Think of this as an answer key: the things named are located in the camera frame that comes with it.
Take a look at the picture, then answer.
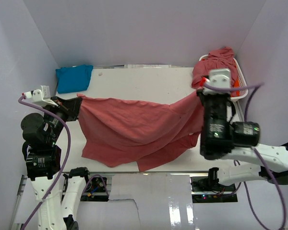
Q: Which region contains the white plastic laundry basket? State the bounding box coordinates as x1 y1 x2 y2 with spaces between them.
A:
198 54 249 103

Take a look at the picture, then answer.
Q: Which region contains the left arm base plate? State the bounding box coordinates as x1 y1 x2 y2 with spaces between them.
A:
80 177 108 202

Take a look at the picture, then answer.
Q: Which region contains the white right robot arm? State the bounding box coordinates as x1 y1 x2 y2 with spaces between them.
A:
196 90 288 191

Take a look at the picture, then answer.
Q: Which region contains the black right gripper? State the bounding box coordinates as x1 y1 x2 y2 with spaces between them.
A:
196 88 233 142

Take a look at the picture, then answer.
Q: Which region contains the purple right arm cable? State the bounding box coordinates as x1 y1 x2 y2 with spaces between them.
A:
204 81 288 230

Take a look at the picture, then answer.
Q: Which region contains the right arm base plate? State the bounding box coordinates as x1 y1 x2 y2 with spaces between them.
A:
190 175 238 204

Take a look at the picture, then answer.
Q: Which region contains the pink t-shirt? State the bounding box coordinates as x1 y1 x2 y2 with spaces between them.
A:
191 46 239 89
78 92 204 172

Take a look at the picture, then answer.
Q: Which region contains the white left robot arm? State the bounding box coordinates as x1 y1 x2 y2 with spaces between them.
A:
18 95 92 230

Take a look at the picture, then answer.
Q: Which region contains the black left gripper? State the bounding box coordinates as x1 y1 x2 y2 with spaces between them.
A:
41 94 82 143

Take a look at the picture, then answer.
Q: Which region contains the folded blue t-shirt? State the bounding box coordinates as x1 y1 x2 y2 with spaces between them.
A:
56 65 94 94

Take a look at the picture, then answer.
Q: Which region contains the pink t-shirt in basket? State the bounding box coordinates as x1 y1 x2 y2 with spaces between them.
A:
191 46 239 89

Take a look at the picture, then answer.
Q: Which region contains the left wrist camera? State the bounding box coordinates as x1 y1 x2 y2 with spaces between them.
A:
22 85 58 107

